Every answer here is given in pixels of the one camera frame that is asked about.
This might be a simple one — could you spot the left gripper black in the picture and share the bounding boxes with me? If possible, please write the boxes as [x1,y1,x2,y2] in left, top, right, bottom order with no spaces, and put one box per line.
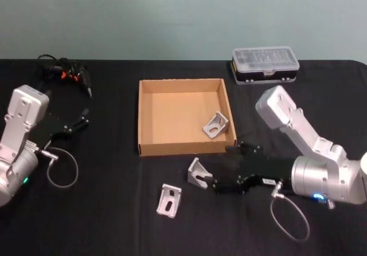
[30,108,91,152]

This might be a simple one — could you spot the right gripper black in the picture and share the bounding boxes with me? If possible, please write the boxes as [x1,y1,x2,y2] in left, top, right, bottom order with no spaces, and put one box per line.
[197,141,294,197]

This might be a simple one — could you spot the shallow brown cardboard tray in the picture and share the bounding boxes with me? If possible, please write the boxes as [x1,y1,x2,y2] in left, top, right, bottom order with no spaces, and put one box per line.
[138,78,238,157]

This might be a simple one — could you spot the black table cloth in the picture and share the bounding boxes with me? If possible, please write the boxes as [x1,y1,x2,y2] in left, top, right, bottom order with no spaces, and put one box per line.
[0,58,367,256]

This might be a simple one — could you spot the clear plastic case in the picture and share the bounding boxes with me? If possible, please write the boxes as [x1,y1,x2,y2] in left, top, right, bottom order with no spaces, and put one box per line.
[229,47,300,86]

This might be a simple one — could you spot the silver metal angle bracket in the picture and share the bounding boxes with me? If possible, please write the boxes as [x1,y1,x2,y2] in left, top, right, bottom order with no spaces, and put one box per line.
[155,183,183,219]
[187,157,214,190]
[202,111,229,140]

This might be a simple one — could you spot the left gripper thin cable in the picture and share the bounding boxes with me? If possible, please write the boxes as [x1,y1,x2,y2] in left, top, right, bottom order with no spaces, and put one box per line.
[40,147,79,188]

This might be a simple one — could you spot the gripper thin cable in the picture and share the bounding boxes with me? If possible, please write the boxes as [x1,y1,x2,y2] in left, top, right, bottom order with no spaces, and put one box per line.
[270,180,311,242]
[40,147,79,188]

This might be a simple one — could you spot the black corded tool orange parts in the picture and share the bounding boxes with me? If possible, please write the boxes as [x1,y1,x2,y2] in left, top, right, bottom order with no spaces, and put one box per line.
[37,54,93,99]

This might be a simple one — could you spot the right gripper thin cable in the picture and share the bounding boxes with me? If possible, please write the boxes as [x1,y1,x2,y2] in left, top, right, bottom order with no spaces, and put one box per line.
[270,180,311,242]

